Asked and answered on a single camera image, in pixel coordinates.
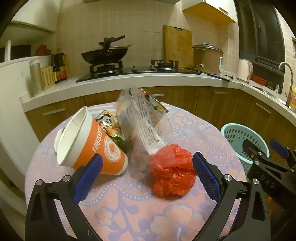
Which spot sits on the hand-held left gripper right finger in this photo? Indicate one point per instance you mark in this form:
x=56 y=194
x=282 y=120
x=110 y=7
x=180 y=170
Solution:
x=207 y=178

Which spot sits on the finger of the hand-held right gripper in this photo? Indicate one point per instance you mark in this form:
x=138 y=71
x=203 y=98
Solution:
x=279 y=146
x=251 y=148

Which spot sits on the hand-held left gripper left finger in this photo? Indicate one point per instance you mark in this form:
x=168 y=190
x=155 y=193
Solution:
x=89 y=178

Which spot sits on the teal plastic basket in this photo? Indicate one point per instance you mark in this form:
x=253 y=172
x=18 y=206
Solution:
x=233 y=136

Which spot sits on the orange paper cup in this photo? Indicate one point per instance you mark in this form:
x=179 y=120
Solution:
x=104 y=150

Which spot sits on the red plastic bag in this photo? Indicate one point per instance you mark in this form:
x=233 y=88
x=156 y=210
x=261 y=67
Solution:
x=171 y=176

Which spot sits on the colourful snack wrapper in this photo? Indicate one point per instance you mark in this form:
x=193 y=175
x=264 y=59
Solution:
x=111 y=129

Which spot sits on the clear printed plastic bag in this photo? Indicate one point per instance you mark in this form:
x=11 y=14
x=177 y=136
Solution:
x=138 y=125

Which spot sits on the floral tablecloth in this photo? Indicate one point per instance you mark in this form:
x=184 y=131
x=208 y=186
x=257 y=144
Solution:
x=138 y=208

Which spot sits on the metal faucet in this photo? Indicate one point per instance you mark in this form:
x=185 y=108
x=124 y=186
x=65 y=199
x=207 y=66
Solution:
x=290 y=78

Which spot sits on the red tray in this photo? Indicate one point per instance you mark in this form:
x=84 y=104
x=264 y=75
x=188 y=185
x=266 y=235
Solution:
x=259 y=80

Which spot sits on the wooden base cabinets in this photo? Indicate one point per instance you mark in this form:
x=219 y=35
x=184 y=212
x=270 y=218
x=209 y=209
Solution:
x=69 y=106

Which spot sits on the white electric kettle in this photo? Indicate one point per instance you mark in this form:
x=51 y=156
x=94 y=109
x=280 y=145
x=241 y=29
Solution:
x=244 y=69

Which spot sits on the white side cabinet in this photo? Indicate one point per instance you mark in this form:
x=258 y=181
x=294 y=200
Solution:
x=13 y=104

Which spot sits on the woven chopstick holder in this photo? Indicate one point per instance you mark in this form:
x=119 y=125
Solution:
x=47 y=77

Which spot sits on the grey cylindrical canister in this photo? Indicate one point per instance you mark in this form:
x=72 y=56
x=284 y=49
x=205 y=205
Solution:
x=35 y=78

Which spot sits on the dark window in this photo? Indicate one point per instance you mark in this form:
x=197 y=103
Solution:
x=259 y=34

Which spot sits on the dark sauce bottle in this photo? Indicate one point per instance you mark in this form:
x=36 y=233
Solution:
x=63 y=66
x=54 y=67

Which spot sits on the black gas stove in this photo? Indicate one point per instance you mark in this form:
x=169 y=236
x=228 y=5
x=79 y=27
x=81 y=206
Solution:
x=138 y=70

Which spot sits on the black wok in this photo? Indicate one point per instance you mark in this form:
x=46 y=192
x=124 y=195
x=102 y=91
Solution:
x=104 y=56

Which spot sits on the wooden cutting board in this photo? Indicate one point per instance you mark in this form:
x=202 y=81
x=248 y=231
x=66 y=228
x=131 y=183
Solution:
x=177 y=46

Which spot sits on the red pouch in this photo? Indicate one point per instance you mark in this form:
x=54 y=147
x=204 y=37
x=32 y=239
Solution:
x=42 y=49

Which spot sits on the white range hood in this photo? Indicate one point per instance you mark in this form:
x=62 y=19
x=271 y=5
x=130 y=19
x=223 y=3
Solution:
x=32 y=25

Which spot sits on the yellow wall cabinet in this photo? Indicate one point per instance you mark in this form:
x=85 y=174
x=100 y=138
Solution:
x=208 y=11

